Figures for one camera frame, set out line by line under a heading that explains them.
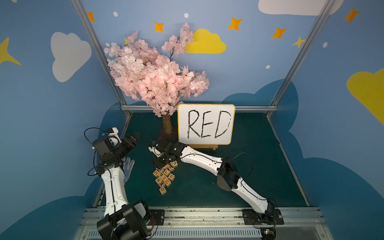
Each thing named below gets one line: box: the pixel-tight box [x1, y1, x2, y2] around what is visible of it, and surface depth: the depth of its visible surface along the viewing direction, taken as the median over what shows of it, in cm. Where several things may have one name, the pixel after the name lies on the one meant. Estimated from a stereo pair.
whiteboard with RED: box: [177, 103, 236, 146], surface depth 93 cm
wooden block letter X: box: [157, 180, 167, 188], surface depth 85 cm
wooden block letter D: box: [159, 186, 167, 196], surface depth 82 cm
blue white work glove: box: [121, 157, 135, 184], surface depth 93 cm
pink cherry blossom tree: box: [104, 23, 210, 135], surface depth 70 cm
